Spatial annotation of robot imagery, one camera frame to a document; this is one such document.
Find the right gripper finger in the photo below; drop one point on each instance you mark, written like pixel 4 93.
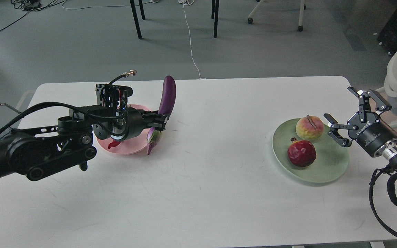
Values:
pixel 364 107
pixel 334 128

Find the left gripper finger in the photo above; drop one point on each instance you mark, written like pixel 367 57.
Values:
pixel 155 116
pixel 157 125

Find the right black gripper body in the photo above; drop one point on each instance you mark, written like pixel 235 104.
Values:
pixel 371 134

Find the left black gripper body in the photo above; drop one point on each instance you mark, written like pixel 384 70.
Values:
pixel 133 126

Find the red chili pepper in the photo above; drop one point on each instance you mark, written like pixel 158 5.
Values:
pixel 113 143

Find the purple eggplant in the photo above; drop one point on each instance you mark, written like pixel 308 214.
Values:
pixel 165 108

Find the yellow red peach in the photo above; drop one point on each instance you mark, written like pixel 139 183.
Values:
pixel 309 128

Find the dark red pomegranate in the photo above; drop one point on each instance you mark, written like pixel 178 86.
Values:
pixel 301 152

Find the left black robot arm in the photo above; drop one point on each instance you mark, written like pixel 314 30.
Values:
pixel 43 151

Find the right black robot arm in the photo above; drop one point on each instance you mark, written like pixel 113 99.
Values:
pixel 389 152

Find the pink plate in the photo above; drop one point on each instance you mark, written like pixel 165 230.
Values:
pixel 129 146

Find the green plate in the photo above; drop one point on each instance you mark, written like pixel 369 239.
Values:
pixel 331 161

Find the white chair base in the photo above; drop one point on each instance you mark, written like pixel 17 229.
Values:
pixel 263 12

